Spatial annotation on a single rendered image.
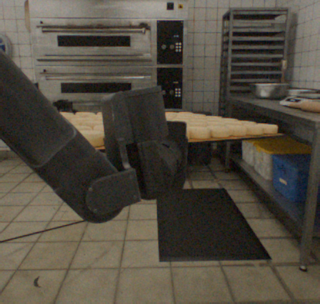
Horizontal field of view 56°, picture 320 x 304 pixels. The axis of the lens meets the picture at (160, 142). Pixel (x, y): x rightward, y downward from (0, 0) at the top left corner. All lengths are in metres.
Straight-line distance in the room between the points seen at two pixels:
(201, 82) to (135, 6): 1.49
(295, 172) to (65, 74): 2.23
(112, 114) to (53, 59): 2.82
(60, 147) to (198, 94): 3.86
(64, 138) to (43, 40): 2.93
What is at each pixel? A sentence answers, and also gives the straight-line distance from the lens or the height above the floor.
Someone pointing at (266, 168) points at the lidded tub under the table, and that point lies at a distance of 2.71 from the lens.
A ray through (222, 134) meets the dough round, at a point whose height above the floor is 0.99.
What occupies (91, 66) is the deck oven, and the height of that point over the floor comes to 1.20.
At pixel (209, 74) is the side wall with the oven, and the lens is 4.14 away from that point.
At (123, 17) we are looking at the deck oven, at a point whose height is 1.65.
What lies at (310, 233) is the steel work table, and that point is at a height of 0.24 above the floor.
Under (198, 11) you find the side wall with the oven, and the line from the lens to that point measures 4.19.
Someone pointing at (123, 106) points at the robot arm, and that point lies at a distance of 0.32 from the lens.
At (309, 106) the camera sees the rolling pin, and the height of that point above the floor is 0.92.
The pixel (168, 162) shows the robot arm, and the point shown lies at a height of 1.01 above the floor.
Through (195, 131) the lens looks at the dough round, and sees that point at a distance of 0.58.
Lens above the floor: 1.10
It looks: 13 degrees down
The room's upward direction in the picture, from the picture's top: straight up
